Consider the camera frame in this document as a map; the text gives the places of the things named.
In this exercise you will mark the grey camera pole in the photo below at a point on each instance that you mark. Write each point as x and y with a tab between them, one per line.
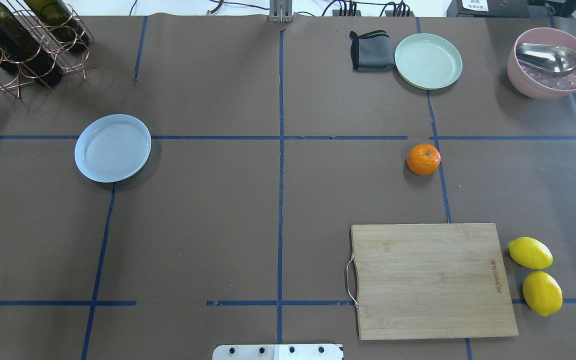
281	11

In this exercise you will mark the pink bowl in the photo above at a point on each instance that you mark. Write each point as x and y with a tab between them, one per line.
533	82

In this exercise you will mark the yellow lemon outer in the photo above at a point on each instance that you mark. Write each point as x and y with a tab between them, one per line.
542	293

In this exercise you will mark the light green plate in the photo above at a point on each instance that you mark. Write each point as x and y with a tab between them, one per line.
428	61

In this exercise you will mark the grey folded cloth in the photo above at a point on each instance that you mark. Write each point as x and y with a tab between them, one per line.
371	52

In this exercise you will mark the metal spoon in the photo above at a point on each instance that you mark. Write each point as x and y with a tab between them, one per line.
550	58

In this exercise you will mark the light blue plate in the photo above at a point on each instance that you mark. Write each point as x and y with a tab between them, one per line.
112	148

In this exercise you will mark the yellow lemon near board corner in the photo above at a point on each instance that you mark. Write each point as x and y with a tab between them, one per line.
530	253

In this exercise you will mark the orange fruit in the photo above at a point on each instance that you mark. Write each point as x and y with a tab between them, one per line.
423	159

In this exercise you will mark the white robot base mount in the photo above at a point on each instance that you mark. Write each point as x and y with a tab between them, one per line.
295	351

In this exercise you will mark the copper wire wine rack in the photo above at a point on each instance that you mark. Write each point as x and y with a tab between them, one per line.
41	41

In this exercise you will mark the bamboo cutting board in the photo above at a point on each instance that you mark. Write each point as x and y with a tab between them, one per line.
430	281

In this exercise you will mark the dark green wine bottle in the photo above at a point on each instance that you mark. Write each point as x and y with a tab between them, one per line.
19	46

